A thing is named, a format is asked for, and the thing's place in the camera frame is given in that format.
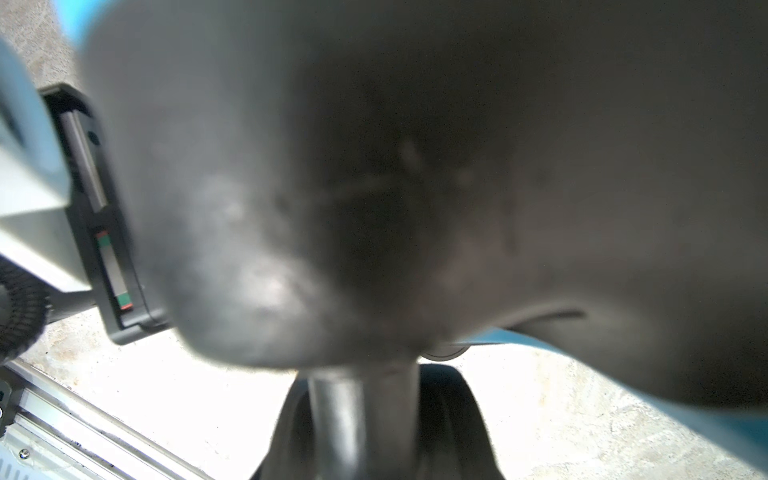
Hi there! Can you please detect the blue suitcase with black lining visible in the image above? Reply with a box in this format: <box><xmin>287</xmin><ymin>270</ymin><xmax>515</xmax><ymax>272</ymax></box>
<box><xmin>55</xmin><ymin>1</ymin><xmax>767</xmax><ymax>479</ymax></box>

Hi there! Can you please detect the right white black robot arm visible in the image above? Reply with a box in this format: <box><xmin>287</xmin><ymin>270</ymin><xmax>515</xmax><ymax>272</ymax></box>
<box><xmin>1</xmin><ymin>44</ymin><xmax>170</xmax><ymax>362</ymax></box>

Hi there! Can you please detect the aluminium mounting rail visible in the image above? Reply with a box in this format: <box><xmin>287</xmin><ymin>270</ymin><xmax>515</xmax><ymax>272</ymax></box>
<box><xmin>1</xmin><ymin>361</ymin><xmax>209</xmax><ymax>479</ymax></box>

